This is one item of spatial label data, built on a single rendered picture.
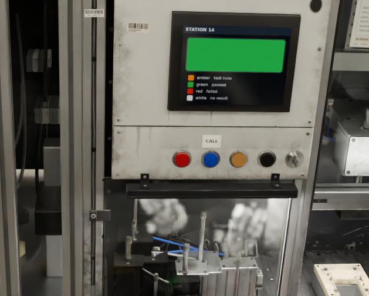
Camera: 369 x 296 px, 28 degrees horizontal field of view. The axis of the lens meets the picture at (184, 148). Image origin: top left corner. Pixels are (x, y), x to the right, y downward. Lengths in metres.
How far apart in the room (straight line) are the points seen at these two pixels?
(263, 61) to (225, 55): 0.08
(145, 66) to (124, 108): 0.10
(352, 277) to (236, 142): 0.65
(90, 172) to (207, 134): 0.26
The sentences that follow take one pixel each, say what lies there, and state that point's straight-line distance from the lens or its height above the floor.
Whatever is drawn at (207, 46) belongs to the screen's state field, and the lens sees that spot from 1.43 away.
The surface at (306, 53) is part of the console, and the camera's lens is 1.50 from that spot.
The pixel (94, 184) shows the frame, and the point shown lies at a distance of 1.57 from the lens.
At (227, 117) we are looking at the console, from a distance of 1.51.
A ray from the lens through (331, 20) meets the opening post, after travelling 1.50.
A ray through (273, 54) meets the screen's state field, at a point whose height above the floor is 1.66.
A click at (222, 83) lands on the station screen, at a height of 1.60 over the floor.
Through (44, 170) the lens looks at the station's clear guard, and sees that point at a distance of 1.57.
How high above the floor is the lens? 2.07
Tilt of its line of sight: 24 degrees down
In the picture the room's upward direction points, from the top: 3 degrees clockwise
